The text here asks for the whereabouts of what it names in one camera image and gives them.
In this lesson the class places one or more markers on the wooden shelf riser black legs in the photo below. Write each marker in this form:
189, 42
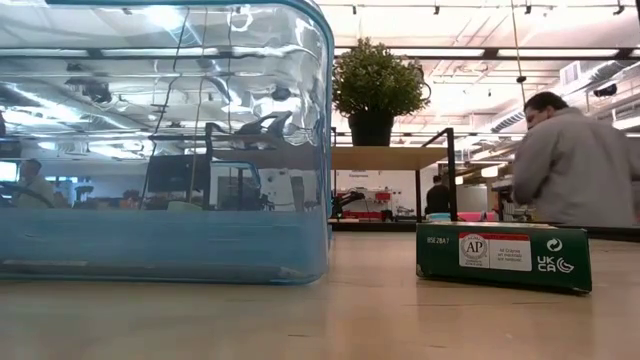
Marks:
385, 157

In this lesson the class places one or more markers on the pink object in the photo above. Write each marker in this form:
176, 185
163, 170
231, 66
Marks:
475, 216

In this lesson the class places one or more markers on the person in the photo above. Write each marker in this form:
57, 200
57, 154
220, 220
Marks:
575, 165
32, 187
437, 197

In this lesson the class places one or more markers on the background black robot arm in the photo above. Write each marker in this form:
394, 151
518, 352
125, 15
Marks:
345, 200

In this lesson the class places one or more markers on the black aluminium table frame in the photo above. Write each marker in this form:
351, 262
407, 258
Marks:
615, 231

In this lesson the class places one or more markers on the round black ceiling fixture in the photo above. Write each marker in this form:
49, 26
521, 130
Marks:
281, 93

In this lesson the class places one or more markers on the green potted plant black pot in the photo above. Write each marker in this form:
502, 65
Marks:
377, 80

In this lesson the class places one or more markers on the black monitor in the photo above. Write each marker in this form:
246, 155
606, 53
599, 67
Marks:
175, 172

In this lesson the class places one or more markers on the blue transparent plastic pencil case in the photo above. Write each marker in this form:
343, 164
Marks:
150, 240

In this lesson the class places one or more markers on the black ceiling security camera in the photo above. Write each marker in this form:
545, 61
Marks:
605, 90

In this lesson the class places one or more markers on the pale teal object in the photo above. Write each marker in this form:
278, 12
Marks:
439, 216

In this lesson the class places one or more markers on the green yellow crayon box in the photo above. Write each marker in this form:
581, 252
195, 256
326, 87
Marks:
500, 255

